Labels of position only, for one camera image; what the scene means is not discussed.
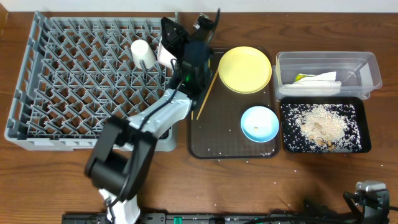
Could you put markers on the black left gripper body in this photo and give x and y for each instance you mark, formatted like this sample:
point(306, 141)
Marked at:
point(189, 38)

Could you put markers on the white cup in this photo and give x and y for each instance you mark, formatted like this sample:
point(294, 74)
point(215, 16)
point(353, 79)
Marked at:
point(141, 51)

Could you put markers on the light blue bowl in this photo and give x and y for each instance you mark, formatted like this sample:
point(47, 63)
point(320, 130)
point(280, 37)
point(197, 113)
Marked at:
point(259, 124)

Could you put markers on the white napkin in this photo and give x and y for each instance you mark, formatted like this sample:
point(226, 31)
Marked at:
point(324, 84)

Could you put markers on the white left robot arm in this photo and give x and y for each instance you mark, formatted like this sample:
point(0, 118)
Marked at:
point(120, 161)

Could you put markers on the black food waste tray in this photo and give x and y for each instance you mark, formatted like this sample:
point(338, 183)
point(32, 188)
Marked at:
point(356, 102)

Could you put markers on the clear plastic waste bin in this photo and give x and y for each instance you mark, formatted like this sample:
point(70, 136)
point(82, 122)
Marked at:
point(358, 72)

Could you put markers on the right wooden chopstick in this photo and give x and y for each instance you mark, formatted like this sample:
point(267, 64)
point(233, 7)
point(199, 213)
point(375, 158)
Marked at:
point(207, 94)

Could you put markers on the yellow plate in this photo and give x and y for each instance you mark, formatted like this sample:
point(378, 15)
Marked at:
point(245, 70)

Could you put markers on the dark brown serving tray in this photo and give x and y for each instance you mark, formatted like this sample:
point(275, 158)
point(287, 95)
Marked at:
point(218, 135)

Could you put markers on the rice and peanut pile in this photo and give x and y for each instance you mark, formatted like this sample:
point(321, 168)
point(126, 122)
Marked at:
point(320, 128)

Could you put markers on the grey plastic dish rack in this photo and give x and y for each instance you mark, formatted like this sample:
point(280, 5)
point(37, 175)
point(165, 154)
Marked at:
point(76, 73)

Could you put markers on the yellow green wrapper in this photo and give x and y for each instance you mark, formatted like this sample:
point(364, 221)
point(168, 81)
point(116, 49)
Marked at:
point(301, 76)

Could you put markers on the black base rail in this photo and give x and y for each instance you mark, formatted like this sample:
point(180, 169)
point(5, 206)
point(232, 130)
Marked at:
point(162, 218)

